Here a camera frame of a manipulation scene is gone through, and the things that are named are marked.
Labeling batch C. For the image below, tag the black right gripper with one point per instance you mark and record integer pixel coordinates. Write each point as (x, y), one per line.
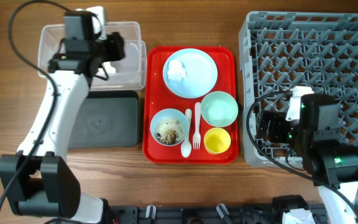
(268, 126)

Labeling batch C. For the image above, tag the red serving tray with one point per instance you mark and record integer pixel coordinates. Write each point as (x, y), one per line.
(158, 97)

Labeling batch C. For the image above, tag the rice and food scraps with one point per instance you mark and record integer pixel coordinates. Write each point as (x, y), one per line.
(169, 131)

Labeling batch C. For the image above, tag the light blue plate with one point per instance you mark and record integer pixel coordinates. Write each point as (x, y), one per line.
(201, 70)

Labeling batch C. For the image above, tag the white plastic fork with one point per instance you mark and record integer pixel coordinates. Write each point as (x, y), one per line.
(197, 135)

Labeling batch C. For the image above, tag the white napkin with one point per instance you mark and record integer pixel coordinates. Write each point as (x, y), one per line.
(176, 70)

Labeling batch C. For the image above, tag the clear plastic waste bin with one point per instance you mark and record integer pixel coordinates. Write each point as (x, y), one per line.
(125, 74)

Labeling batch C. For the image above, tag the light blue bowl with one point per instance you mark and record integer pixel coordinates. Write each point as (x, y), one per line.
(169, 112)

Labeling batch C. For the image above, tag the grey dishwasher rack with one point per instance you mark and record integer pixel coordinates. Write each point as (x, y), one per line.
(281, 50)

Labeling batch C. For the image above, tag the mint green bowl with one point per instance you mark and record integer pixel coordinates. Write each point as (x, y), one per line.
(219, 109)

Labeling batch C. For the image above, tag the yellow plastic cup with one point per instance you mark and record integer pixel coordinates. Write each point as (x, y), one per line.
(217, 140)

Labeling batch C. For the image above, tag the white plastic spoon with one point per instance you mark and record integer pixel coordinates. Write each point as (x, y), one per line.
(186, 145)

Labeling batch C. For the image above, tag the black food waste tray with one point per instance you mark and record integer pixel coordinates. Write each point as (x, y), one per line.
(107, 119)

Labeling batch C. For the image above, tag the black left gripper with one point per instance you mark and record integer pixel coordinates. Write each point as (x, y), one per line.
(112, 42)

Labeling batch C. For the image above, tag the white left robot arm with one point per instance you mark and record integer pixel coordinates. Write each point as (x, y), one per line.
(37, 180)

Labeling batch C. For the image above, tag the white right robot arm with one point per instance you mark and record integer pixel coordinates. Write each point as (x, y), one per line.
(332, 166)

